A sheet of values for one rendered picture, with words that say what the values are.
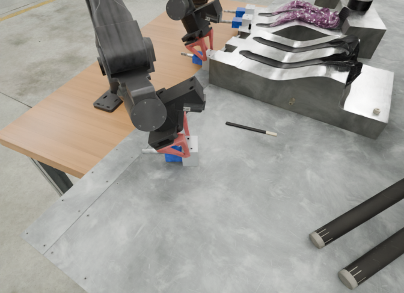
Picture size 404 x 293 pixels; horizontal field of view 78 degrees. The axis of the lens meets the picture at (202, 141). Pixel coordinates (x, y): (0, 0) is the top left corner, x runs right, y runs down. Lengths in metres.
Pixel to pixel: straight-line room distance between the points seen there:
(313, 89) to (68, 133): 0.66
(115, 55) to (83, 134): 0.35
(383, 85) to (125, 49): 0.71
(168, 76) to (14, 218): 1.21
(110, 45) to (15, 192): 1.50
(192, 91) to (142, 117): 0.11
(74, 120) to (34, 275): 0.92
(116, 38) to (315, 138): 0.53
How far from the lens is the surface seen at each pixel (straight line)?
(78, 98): 0.87
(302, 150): 0.68
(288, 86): 0.73
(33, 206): 1.72
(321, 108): 0.75
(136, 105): 0.39
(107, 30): 0.45
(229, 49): 0.88
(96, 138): 0.71
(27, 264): 1.57
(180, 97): 0.45
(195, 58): 0.91
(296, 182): 0.61
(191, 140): 0.58
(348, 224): 0.55
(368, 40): 1.11
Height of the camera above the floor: 1.28
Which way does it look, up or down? 48 degrees down
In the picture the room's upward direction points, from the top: straight up
